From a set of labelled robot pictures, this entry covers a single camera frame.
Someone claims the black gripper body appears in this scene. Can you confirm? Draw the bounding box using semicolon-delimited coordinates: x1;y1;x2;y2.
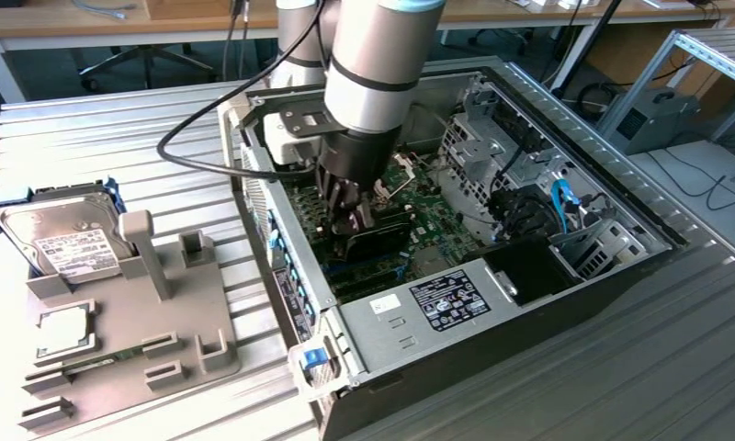
317;124;405;185

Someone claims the black GPU with metal bracket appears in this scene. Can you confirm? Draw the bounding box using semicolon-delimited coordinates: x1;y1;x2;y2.
330;209;416;266

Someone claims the metal socket cover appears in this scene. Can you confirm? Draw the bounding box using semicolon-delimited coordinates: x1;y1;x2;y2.
370;153;418;203

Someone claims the green motherboard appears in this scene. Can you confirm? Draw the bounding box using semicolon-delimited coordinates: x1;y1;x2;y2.
280;151;497;304

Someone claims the grey chipset heat sink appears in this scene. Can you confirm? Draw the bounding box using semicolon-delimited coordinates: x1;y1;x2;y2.
416;247;464;275

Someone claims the metal drive cage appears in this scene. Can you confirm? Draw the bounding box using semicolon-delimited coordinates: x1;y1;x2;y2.
438;77;568;197

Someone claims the dark case label sticker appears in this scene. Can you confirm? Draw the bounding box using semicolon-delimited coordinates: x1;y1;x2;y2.
273;268;301;344

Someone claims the grey power supply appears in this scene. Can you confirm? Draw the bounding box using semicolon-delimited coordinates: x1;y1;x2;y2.
338;259;521;376

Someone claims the black office chair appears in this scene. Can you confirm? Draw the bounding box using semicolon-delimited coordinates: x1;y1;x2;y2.
468;27;537;57
75;43;218;91

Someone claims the open black PC case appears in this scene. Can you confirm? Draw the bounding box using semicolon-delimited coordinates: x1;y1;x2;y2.
217;54;691;441

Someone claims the grey plastic parts rack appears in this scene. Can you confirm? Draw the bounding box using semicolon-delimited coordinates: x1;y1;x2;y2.
17;209;241;433

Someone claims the metal disk bay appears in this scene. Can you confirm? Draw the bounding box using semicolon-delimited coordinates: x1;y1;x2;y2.
547;215;651;282

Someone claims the hard disk in blue caddy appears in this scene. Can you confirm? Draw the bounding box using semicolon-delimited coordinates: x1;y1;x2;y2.
0;176;129;284

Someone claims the grey equipment box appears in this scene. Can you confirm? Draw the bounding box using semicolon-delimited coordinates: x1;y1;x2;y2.
621;86;703;155

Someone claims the green RAM stick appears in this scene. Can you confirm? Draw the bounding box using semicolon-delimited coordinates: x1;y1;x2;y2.
33;346;147;376

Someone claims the silver CPU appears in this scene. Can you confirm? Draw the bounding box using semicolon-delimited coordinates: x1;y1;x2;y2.
35;308;97;359

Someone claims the grey wrist camera housing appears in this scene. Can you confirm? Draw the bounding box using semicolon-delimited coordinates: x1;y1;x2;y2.
261;101;352;167

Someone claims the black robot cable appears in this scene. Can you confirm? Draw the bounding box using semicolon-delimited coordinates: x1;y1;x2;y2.
157;0;332;181

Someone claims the black wire bundle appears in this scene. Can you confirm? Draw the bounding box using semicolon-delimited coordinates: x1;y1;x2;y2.
486;186;564;241

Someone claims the blue wire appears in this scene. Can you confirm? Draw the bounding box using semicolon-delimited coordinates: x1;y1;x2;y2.
548;177;592;235

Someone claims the coiled black cable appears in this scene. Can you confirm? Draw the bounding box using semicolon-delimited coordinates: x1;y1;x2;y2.
549;59;625;116

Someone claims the grey network cable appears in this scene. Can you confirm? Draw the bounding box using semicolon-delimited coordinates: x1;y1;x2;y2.
70;0;139;20

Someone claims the wooden desk with white frame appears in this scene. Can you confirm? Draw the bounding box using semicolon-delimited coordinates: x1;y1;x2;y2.
0;0;735;105

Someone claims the thin black cable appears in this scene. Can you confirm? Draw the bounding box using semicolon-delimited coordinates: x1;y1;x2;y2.
648;149;735;235

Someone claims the aluminium profile frame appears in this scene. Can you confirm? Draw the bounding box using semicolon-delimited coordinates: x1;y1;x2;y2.
592;27;735;143

